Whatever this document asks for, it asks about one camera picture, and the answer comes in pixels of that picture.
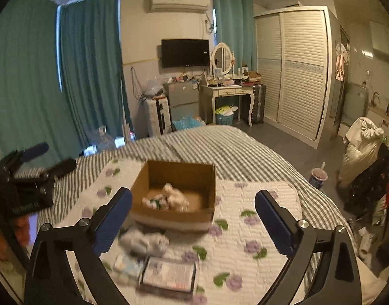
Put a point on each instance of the small cardboard box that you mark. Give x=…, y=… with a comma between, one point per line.
x=252, y=77

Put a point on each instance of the clear plastic bag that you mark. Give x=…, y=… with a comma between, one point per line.
x=154, y=85

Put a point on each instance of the teal window curtain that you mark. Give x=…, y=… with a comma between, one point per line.
x=92, y=70

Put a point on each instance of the black wall television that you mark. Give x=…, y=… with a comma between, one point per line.
x=184, y=53

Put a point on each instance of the wide teal curtain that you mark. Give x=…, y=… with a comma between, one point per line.
x=25, y=70

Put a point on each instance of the white cloth bundle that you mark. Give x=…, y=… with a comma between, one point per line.
x=359, y=152

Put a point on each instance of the striped bed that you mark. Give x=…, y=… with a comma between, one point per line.
x=245, y=152

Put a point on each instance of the narrow teal curtain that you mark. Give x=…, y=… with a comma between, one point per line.
x=234, y=28

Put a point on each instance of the oval vanity mirror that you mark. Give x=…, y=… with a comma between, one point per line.
x=222, y=57

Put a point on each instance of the blue laundry basket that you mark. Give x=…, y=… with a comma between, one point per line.
x=224, y=117

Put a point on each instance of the floral quilted mat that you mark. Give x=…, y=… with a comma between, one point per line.
x=242, y=247

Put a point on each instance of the white louvred wardrobe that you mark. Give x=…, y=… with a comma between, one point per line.
x=299, y=70

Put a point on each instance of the small photo frame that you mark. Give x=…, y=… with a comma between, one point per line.
x=218, y=73

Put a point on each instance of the dark clothing pile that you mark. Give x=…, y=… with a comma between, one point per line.
x=372, y=184

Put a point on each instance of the grey small fridge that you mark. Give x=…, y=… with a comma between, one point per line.
x=181, y=101

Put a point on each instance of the cup with straw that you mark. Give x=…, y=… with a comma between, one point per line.
x=317, y=178

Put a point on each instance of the grey washing machine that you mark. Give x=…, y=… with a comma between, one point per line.
x=356, y=101

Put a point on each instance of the white plastic packet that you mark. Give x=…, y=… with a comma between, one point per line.
x=143, y=243

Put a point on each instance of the white suitcase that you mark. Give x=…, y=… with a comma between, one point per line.
x=156, y=117

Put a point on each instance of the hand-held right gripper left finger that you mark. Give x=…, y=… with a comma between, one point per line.
x=114, y=224

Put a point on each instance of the blue plastic bag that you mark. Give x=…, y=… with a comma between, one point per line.
x=186, y=123

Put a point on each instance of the pale tissue pack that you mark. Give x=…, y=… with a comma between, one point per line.
x=127, y=265

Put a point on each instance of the dark packet with white label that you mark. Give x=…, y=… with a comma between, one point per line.
x=169, y=274

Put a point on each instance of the dark suitcase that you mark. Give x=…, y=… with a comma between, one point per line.
x=258, y=104

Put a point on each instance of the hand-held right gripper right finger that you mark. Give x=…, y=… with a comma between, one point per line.
x=274, y=225

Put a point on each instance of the white air conditioner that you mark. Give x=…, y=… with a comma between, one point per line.
x=180, y=3

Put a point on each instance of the clear water jug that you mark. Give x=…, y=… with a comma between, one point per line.
x=103, y=139

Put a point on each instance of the green and white packet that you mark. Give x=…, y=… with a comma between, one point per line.
x=152, y=203

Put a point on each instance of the white dressing table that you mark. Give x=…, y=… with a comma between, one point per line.
x=227, y=92

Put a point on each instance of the white crumpled plastic bag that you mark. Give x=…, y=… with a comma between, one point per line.
x=175, y=197

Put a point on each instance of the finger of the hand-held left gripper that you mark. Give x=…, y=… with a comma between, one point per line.
x=64, y=166
x=37, y=150

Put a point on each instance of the pink hanging garment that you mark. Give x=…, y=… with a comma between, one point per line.
x=341, y=62

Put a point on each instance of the brown cardboard box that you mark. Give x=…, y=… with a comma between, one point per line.
x=178, y=173

